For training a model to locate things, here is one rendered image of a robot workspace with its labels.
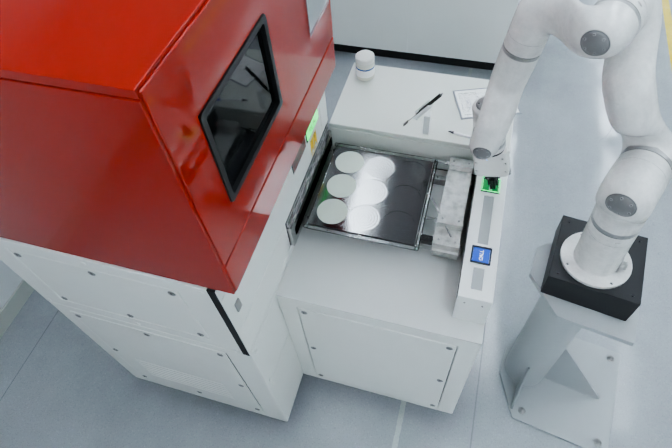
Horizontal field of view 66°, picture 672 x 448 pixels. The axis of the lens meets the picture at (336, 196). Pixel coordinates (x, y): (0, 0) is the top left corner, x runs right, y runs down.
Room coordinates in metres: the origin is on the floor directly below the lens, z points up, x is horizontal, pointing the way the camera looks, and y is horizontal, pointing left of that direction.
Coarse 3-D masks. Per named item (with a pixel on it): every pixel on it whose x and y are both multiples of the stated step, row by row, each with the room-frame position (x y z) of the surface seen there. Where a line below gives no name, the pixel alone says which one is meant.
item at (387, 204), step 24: (336, 168) 1.15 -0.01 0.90; (384, 168) 1.13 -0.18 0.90; (408, 168) 1.12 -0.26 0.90; (360, 192) 1.04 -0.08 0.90; (384, 192) 1.03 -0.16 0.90; (408, 192) 1.02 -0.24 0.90; (312, 216) 0.96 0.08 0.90; (360, 216) 0.94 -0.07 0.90; (384, 216) 0.93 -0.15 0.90; (408, 216) 0.92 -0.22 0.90; (408, 240) 0.83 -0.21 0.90
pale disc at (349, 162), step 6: (342, 156) 1.21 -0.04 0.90; (348, 156) 1.20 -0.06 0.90; (354, 156) 1.20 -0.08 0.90; (360, 156) 1.20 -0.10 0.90; (336, 162) 1.18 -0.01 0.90; (342, 162) 1.18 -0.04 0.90; (348, 162) 1.18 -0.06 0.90; (354, 162) 1.17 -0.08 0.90; (360, 162) 1.17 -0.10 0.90; (342, 168) 1.15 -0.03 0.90; (348, 168) 1.15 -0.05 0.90; (354, 168) 1.15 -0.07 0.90; (360, 168) 1.14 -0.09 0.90
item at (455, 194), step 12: (456, 180) 1.06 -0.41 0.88; (468, 180) 1.06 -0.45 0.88; (444, 192) 1.02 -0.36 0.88; (456, 192) 1.01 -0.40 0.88; (444, 204) 0.97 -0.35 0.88; (456, 204) 0.96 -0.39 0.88; (456, 216) 0.92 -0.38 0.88; (444, 228) 0.88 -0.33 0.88; (432, 252) 0.80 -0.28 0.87; (444, 252) 0.79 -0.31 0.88
